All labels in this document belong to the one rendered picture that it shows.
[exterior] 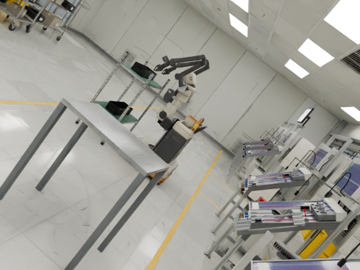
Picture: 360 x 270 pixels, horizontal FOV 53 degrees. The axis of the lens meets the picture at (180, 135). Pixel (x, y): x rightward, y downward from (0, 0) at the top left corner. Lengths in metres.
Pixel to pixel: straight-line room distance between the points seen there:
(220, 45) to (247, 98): 1.90
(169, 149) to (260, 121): 7.51
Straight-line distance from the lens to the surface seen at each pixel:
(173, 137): 4.46
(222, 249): 4.26
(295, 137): 7.67
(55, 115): 2.31
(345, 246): 3.20
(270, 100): 11.76
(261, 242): 2.78
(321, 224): 3.11
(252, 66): 11.82
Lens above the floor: 1.40
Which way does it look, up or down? 9 degrees down
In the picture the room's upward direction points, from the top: 38 degrees clockwise
